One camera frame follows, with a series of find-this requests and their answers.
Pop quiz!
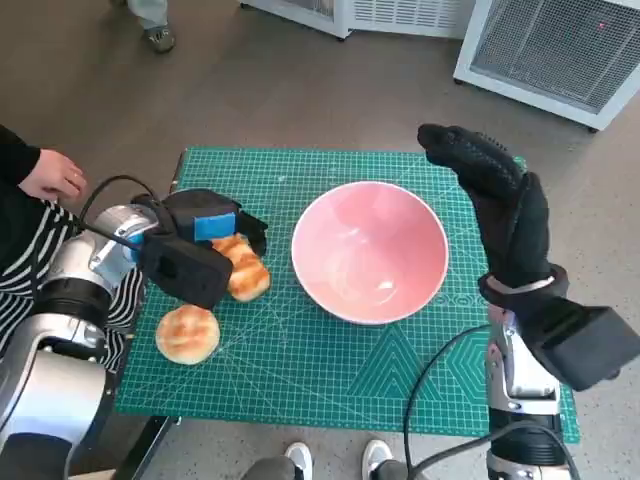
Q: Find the black table leg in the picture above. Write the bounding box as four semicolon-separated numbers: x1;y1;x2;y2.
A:
112;414;174;480

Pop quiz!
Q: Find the green cutting mat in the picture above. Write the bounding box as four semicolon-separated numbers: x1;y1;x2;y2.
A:
115;145;581;444

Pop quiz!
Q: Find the white louvered cabinet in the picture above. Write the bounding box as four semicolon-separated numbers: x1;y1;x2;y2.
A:
347;0;481;44

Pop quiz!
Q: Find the person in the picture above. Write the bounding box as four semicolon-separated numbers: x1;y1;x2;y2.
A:
124;0;177;55
0;124;147;372
244;439;416;480

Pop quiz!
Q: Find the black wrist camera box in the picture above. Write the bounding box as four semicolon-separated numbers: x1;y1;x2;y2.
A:
532;297;640;393
138;230;234;310

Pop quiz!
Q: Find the long toasted bread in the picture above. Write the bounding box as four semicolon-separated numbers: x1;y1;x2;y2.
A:
209;232;272;303

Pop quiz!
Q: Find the large white mesh cabinet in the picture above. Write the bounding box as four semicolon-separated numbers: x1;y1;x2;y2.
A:
453;0;640;134

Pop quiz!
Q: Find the small white mesh cabinet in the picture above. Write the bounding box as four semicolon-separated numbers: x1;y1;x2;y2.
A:
239;0;354;41

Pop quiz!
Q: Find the pink bowl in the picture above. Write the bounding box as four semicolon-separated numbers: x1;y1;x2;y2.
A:
291;181;450;326

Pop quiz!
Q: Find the round toasted bread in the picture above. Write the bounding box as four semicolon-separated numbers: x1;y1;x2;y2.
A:
155;305;222;366

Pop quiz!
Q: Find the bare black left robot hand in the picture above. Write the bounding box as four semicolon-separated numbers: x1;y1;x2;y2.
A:
162;187;270;256

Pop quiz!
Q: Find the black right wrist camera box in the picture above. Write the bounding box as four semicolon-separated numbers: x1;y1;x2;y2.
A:
532;297;640;393

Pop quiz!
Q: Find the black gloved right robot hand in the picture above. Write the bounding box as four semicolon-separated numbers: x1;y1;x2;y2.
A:
417;123;554;289

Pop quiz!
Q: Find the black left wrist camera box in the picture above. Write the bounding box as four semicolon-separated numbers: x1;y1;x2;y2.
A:
138;230;234;310

